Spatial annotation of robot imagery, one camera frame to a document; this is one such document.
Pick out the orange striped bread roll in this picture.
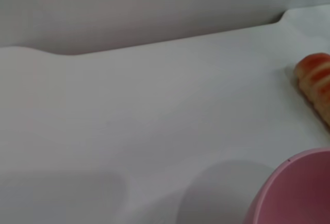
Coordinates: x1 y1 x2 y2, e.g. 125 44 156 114
294 52 330 128

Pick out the pink plastic bowl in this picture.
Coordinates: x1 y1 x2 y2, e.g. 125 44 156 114
247 147 330 224

